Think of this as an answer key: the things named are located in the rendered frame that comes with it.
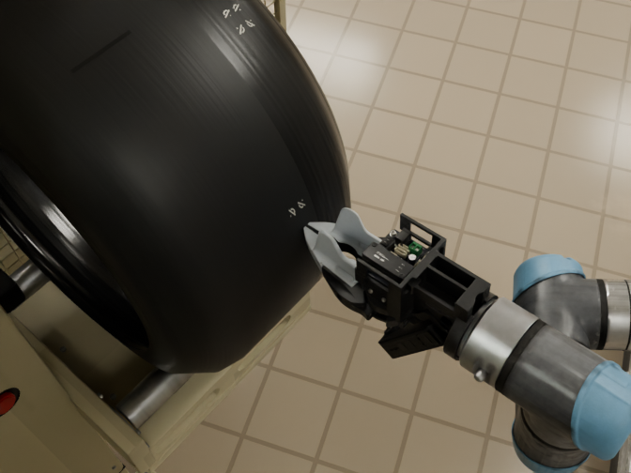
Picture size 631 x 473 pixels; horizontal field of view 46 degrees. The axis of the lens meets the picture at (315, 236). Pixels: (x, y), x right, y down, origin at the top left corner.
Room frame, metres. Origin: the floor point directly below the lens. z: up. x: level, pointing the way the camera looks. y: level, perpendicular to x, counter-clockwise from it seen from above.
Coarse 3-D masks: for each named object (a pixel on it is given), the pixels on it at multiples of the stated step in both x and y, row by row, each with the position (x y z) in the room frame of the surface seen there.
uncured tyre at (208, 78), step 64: (0, 0) 0.55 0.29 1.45; (64, 0) 0.55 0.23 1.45; (128, 0) 0.56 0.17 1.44; (192, 0) 0.57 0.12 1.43; (256, 0) 0.62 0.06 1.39; (0, 64) 0.48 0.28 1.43; (64, 64) 0.48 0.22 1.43; (128, 64) 0.49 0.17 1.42; (192, 64) 0.51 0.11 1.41; (256, 64) 0.53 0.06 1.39; (0, 128) 0.45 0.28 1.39; (64, 128) 0.43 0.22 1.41; (128, 128) 0.43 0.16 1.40; (192, 128) 0.45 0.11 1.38; (256, 128) 0.48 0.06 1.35; (320, 128) 0.51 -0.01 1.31; (0, 192) 0.63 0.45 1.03; (64, 192) 0.40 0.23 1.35; (128, 192) 0.39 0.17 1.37; (192, 192) 0.40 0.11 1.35; (256, 192) 0.43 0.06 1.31; (320, 192) 0.47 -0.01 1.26; (64, 256) 0.58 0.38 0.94; (128, 256) 0.36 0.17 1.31; (192, 256) 0.36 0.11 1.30; (256, 256) 0.39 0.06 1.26; (128, 320) 0.48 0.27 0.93; (192, 320) 0.34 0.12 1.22; (256, 320) 0.36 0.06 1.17
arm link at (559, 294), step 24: (528, 264) 0.41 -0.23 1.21; (552, 264) 0.40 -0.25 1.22; (576, 264) 0.41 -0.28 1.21; (528, 288) 0.38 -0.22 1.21; (552, 288) 0.37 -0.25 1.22; (576, 288) 0.37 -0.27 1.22; (600, 288) 0.37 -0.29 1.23; (624, 288) 0.37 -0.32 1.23; (552, 312) 0.35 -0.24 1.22; (576, 312) 0.35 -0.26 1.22; (600, 312) 0.34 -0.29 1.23; (624, 312) 0.34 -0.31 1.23; (576, 336) 0.32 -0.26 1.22; (600, 336) 0.32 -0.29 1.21; (624, 336) 0.32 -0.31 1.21
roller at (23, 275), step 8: (24, 264) 0.58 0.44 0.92; (32, 264) 0.58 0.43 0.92; (16, 272) 0.56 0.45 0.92; (24, 272) 0.56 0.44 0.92; (32, 272) 0.57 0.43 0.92; (40, 272) 0.57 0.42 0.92; (16, 280) 0.55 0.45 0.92; (24, 280) 0.55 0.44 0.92; (32, 280) 0.55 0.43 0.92; (40, 280) 0.56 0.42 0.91; (48, 280) 0.57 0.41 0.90; (24, 288) 0.54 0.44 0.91; (32, 288) 0.55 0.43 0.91
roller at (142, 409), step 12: (156, 372) 0.40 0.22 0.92; (144, 384) 0.39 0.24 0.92; (156, 384) 0.39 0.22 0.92; (168, 384) 0.39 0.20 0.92; (180, 384) 0.39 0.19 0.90; (132, 396) 0.37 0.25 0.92; (144, 396) 0.37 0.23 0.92; (156, 396) 0.37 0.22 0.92; (168, 396) 0.38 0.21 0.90; (120, 408) 0.35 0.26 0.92; (132, 408) 0.35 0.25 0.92; (144, 408) 0.35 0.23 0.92; (156, 408) 0.36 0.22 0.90; (132, 420) 0.34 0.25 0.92; (144, 420) 0.34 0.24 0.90
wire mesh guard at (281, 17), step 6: (264, 0) 1.24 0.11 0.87; (276, 0) 1.27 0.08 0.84; (282, 0) 1.27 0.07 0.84; (276, 6) 1.27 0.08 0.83; (282, 6) 1.27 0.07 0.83; (276, 12) 1.27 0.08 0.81; (282, 12) 1.27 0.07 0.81; (276, 18) 1.27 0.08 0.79; (282, 18) 1.27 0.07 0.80; (282, 24) 1.27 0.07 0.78; (0, 228) 0.72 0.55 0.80; (12, 252) 0.72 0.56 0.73; (6, 258) 0.71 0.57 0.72; (12, 264) 0.71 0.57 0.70; (6, 270) 0.70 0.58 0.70
